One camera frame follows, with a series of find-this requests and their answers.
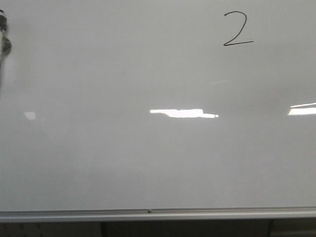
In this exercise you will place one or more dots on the black and white marker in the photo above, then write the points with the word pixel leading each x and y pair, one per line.
pixel 5 43

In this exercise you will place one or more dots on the white whiteboard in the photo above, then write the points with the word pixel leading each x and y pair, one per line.
pixel 134 104

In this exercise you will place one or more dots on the aluminium whiteboard tray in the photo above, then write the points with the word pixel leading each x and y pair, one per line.
pixel 167 214

